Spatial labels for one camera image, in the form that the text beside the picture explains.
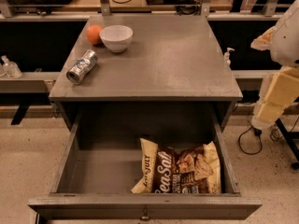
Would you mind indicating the clear pump sanitizer bottle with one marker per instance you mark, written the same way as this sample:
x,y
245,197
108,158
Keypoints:
x,y
227,56

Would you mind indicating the white ceramic bowl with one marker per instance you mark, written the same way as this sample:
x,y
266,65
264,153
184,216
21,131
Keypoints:
x,y
117,38

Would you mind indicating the brown sea salt chip bag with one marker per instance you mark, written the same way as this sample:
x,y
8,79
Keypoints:
x,y
192,171

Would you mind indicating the orange fruit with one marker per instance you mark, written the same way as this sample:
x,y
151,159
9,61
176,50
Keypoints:
x,y
93,34

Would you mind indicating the clear bottle on left shelf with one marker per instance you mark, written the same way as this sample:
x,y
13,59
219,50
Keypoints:
x,y
11,68

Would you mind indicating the open grey top drawer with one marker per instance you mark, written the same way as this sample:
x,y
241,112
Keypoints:
x,y
103,162

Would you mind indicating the black stand leg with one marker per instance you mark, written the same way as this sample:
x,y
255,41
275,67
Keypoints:
x,y
290,138

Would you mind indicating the brass drawer knob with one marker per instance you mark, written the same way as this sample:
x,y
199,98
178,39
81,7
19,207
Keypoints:
x,y
145,216

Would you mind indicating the grey wooden cabinet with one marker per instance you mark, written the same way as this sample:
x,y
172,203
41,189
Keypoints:
x,y
171,58

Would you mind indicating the silver soda can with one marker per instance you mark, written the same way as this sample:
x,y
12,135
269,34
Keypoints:
x,y
82,67

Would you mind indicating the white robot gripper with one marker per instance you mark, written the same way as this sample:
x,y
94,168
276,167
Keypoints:
x,y
287,44

